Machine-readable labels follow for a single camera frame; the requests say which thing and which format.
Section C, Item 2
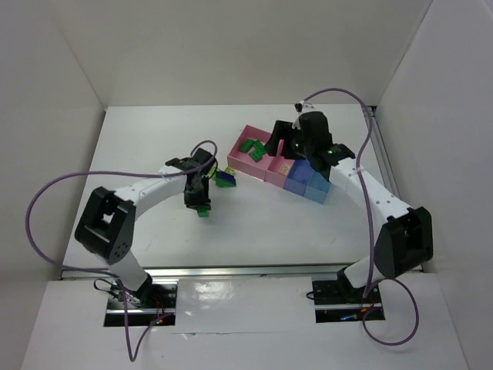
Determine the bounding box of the green 2x4 lego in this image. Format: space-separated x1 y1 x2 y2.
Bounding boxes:
252 140 267 154

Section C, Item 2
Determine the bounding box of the green 2x2 lego cube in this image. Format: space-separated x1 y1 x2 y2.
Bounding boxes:
196 208 210 218

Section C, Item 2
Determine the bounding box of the green sloped lego piece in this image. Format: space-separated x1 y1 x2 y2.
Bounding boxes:
239 139 254 153

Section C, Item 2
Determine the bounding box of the dark blue lego brick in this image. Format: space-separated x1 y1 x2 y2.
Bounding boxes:
215 171 236 187

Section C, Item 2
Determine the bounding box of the green stepped lego assembly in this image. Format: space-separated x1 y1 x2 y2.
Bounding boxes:
249 150 263 162

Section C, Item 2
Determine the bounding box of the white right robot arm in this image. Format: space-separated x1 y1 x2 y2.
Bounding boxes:
265 111 434 294

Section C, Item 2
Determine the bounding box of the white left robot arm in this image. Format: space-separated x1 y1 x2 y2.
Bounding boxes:
75 148 216 305

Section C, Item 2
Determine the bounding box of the purple blue container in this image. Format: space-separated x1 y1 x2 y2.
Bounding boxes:
283 160 314 197

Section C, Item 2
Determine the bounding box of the large pink container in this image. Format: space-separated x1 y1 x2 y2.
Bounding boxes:
227 125 286 187

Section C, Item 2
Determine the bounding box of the light blue container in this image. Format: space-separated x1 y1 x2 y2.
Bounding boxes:
304 172 331 204

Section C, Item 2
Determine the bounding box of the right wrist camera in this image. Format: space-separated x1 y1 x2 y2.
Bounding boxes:
294 100 314 114

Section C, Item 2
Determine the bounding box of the aluminium side rail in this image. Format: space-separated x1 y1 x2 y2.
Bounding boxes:
369 106 401 198

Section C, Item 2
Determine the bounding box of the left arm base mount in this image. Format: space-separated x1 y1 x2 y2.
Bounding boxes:
93 278 178 328

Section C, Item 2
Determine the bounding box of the aluminium front rail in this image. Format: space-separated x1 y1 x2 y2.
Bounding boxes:
61 263 347 279

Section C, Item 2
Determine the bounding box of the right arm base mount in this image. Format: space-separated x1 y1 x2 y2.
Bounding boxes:
306 281 385 323

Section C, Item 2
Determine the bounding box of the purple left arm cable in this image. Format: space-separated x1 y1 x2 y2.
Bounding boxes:
25 140 219 362

